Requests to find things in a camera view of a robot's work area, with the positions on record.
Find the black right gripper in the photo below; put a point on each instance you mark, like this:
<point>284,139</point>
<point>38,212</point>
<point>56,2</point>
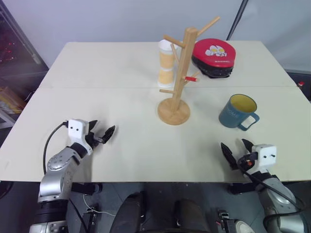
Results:
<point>247,161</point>

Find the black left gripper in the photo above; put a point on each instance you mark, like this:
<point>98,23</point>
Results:
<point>92,139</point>

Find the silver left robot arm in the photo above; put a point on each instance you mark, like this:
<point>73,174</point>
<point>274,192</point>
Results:
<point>57,170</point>

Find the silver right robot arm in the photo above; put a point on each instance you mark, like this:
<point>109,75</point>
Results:
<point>279,196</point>

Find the wooden mug tree stand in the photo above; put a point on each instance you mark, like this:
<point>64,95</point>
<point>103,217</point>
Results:
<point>181,80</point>

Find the blue mug with yellow inside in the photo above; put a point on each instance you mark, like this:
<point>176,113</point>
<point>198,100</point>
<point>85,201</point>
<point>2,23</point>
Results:
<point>233,115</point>

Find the small black box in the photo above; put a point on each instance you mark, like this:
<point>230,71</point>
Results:
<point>91,217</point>
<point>224,219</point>

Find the white rounded foot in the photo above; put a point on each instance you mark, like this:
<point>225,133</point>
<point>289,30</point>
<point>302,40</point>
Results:
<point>244,227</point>

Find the dark rounded shape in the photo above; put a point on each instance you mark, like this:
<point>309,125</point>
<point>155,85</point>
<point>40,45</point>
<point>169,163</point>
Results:
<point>189,214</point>
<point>131,213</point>

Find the red tape mark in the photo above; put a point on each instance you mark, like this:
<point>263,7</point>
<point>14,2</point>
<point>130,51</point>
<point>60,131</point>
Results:
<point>191,78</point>

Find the tan and white stacked cups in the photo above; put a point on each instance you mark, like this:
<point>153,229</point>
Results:
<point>166,65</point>

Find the red knob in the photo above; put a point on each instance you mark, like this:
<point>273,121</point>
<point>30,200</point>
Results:
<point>301,84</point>

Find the dark glass cabinet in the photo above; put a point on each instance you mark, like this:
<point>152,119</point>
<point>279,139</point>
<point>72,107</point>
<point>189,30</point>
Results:
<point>17,46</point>

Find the black tripod leg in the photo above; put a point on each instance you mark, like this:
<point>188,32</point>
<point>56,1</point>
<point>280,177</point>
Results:
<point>235,20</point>

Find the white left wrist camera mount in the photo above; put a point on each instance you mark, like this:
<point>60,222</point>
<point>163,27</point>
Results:
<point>76,129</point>

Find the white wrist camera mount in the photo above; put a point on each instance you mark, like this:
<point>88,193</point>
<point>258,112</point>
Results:
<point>76,129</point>
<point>266,155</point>

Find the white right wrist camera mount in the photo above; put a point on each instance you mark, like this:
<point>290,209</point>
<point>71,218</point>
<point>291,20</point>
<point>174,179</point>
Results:
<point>266,155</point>

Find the black table bracket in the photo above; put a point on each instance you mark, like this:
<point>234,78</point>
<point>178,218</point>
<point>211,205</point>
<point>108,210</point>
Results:
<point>86,188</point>
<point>243,188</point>

